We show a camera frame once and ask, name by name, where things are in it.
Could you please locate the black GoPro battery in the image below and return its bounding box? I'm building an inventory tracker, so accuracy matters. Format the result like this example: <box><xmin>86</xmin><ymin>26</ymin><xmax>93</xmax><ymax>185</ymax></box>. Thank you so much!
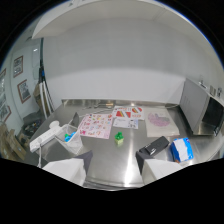
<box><xmin>138</xmin><ymin>135</ymin><xmax>171</xmax><ymax>156</ymax></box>

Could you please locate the clear plastic container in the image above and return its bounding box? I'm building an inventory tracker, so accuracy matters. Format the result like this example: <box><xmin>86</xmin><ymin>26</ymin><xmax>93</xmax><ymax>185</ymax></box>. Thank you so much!
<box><xmin>54</xmin><ymin>124</ymin><xmax>83</xmax><ymax>155</ymax></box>

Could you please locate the blue tissue pack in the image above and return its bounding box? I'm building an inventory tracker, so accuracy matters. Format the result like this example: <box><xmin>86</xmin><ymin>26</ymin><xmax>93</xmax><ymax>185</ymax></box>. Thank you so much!
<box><xmin>169</xmin><ymin>137</ymin><xmax>195</xmax><ymax>163</ymax></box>

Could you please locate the white power strip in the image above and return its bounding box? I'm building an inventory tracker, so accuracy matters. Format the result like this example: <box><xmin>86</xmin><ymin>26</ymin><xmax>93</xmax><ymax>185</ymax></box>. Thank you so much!
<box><xmin>29</xmin><ymin>120</ymin><xmax>67</xmax><ymax>154</ymax></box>

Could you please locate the green toy block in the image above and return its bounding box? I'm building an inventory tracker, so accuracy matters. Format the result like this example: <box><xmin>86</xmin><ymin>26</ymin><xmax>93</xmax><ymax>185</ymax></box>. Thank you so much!
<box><xmin>114</xmin><ymin>131</ymin><xmax>125</xmax><ymax>146</ymax></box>

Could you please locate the bag with purple print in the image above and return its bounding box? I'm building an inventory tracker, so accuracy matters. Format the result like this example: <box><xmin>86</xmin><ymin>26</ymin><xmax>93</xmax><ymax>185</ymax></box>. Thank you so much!
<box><xmin>144</xmin><ymin>109</ymin><xmax>181</xmax><ymax>138</ymax></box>

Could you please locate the pink sticker sheet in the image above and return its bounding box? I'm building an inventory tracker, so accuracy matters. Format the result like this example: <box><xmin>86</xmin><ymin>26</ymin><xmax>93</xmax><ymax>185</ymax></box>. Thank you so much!
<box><xmin>77</xmin><ymin>113</ymin><xmax>114</xmax><ymax>140</ymax></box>

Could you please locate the small white printed sheet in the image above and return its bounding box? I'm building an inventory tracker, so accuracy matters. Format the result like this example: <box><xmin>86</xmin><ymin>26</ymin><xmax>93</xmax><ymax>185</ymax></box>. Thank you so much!
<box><xmin>112</xmin><ymin>117</ymin><xmax>139</xmax><ymax>130</ymax></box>

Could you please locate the red and white paper sheet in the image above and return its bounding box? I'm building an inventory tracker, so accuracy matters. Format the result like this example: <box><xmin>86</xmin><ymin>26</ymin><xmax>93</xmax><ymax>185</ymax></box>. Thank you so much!
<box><xmin>112</xmin><ymin>105</ymin><xmax>146</xmax><ymax>121</ymax></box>

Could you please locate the stainless steel microwave oven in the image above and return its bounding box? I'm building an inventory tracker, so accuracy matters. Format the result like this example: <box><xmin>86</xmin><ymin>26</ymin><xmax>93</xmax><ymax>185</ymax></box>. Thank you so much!
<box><xmin>180</xmin><ymin>77</ymin><xmax>224</xmax><ymax>137</ymax></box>

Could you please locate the framed picture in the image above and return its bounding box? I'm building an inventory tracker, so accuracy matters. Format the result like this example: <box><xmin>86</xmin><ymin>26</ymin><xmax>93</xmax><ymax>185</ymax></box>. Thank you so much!
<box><xmin>16</xmin><ymin>79</ymin><xmax>32</xmax><ymax>104</ymax></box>
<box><xmin>12</xmin><ymin>55</ymin><xmax>25</xmax><ymax>79</ymax></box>

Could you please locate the white cable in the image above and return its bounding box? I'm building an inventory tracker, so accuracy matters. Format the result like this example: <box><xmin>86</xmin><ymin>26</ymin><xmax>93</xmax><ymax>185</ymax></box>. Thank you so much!
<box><xmin>36</xmin><ymin>137</ymin><xmax>44</xmax><ymax>169</ymax></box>

